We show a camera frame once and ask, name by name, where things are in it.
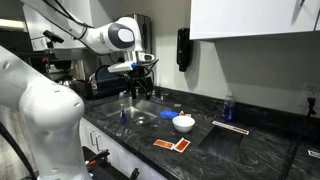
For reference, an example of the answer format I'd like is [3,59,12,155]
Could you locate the black wall soap dispenser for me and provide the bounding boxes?
[176,27,194,73]

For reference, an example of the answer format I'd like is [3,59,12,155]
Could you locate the black clamp mount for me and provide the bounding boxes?
[81,145,141,180]

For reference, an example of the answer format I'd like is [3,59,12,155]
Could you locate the white wall outlet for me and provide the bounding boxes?
[300,82,320,108]

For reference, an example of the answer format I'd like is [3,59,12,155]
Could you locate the white bowl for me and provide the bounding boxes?
[172,115,196,134]

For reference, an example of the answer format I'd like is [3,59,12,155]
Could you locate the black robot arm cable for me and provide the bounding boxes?
[41,0,96,41]

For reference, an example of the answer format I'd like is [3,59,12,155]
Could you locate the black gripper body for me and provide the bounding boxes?
[127,63,155,87]

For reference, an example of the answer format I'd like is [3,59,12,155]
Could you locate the black camera on stand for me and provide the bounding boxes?
[42,29,65,50]

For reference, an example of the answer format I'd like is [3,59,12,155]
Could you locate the white base cabinet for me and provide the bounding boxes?
[79,117,169,180]

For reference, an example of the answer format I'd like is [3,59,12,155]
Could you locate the blue sponge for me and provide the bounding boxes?
[159,109,180,121]

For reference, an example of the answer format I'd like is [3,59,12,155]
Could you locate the silver cabinet handle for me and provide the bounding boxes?
[95,134,104,152]
[89,130,97,147]

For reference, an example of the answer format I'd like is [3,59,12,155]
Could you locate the stainless steel sink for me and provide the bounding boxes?
[92,97,172,127]

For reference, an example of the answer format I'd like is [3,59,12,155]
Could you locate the square countertop trash opening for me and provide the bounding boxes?
[197,125,245,163]

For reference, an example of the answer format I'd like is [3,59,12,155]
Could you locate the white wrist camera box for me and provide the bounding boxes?
[107,61,138,74]

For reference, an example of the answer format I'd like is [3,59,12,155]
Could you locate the black plug with cable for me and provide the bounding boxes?
[281,96,318,180]

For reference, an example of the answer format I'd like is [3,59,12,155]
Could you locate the white and orange label strip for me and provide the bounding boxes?
[211,120,250,136]

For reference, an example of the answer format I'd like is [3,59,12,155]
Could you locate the orange sauce packet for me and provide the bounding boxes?
[153,139,175,151]
[173,137,192,154]

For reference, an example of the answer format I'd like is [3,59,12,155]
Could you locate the clear bottle with blue liquid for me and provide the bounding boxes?
[118,90,129,125]
[222,92,236,123]

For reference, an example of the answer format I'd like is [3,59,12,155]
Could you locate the white wall cabinet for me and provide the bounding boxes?
[189,0,320,41]

